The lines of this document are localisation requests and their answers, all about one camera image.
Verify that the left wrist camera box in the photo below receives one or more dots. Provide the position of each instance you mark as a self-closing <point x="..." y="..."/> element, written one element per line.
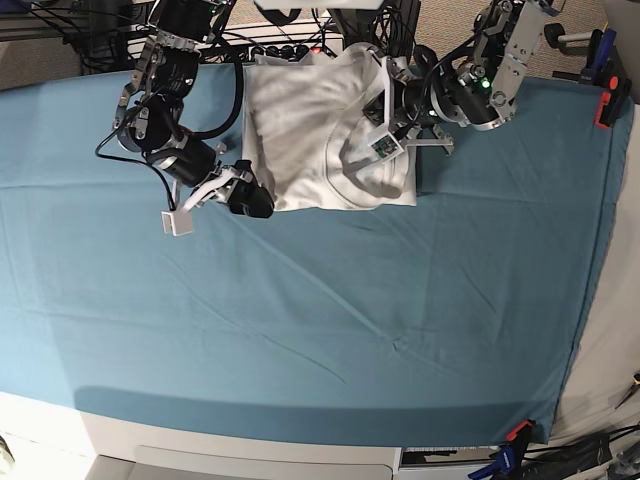
<point x="385" y="145"/>

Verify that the white T-shirt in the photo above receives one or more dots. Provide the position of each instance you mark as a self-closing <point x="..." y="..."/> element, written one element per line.
<point x="305" y="133"/>

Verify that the white table frame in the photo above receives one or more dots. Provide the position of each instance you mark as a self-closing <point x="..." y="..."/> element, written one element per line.
<point x="50" y="441"/>

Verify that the blue clamp upper right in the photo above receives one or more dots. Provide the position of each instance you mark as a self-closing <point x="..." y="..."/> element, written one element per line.
<point x="597" y="57"/>

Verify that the power strip with red switch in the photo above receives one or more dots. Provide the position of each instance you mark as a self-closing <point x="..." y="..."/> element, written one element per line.
<point x="251" y="52"/>

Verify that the orange black clamp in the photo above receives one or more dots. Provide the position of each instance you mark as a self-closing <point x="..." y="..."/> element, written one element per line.
<point x="613" y="98"/>
<point x="522" y="432"/>

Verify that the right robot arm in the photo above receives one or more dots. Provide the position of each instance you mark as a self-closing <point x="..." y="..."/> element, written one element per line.
<point x="147" y="119"/>

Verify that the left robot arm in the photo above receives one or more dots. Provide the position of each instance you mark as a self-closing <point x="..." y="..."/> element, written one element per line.
<point x="473" y="85"/>

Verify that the orange black clamp upper right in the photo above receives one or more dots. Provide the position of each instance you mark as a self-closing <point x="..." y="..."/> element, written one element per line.
<point x="613" y="98"/>

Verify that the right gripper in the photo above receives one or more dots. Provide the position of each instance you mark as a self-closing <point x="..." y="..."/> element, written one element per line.
<point x="196" y="165"/>

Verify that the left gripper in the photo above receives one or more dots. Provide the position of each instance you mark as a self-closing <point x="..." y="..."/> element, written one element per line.
<point x="411" y="106"/>

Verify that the orange black clamp lower right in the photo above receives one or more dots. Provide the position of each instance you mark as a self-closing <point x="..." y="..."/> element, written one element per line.
<point x="522" y="432"/>

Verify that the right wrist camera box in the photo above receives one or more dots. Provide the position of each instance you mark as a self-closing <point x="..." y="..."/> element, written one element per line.
<point x="177" y="223"/>

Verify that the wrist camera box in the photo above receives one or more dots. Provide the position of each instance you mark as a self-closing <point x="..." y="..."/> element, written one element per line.
<point x="177" y="223"/>
<point x="385" y="145"/>

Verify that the teal table cloth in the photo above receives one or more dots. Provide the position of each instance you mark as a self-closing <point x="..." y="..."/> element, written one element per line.
<point x="442" y="324"/>

